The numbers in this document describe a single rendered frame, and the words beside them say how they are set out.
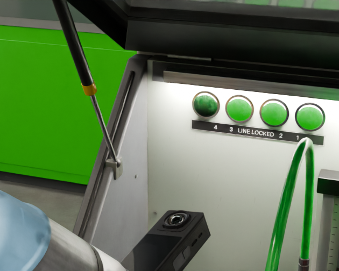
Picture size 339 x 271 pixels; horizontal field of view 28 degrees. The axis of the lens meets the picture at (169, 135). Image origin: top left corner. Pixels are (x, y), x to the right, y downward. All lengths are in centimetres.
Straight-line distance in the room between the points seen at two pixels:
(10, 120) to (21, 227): 356
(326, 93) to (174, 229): 54
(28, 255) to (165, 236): 20
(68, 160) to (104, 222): 279
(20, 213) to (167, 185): 84
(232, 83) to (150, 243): 56
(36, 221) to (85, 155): 338
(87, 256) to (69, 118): 331
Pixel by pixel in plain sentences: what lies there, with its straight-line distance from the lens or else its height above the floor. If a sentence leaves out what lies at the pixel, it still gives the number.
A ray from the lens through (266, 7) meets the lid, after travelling 94.
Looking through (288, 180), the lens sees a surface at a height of 141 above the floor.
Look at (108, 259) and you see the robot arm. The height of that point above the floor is 149.
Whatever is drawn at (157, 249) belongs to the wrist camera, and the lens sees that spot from 60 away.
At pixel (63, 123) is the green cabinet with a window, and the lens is 381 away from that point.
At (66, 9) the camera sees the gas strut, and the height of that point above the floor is 159.
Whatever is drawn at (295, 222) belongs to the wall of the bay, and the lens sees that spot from 123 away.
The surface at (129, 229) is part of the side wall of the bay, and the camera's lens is 123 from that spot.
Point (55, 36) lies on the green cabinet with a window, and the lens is 369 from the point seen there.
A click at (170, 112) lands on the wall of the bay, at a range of 121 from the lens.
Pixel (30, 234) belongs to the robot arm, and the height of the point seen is 154.
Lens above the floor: 176
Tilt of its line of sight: 21 degrees down
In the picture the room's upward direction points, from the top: straight up
